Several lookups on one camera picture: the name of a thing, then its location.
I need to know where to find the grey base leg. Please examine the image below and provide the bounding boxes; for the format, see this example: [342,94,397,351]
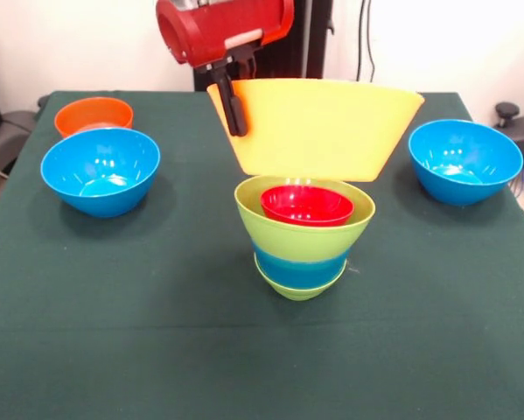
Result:
[0,111,38,165]

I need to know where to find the orange bowl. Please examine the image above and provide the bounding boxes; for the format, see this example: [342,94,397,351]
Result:
[53,96,135,139]

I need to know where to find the large yellow bowl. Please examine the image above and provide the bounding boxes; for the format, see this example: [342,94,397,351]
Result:
[206,78,426,183]

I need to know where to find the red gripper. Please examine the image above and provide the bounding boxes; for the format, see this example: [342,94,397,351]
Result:
[155,0,296,137]

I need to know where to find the black chair base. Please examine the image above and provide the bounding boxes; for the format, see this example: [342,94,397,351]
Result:
[491,101,524,196]

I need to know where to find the black hanging cable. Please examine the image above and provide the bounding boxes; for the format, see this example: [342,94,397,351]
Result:
[355,0,379,84]

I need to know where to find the dark green table cloth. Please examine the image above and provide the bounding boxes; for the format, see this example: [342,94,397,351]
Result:
[0,89,524,420]

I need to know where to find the small green bowl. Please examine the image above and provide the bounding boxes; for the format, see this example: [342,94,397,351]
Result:
[253,253,348,302]

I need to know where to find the large blue bowl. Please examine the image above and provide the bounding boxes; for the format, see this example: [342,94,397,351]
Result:
[408,119,524,207]
[39,127,162,219]

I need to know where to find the large green bowl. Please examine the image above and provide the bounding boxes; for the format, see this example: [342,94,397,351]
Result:
[234,174,376,264]

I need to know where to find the small pink bowl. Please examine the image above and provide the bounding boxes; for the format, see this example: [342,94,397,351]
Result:
[260,185,355,227]

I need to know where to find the small ribbed blue bowl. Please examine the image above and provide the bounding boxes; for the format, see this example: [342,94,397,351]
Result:
[252,240,348,290]

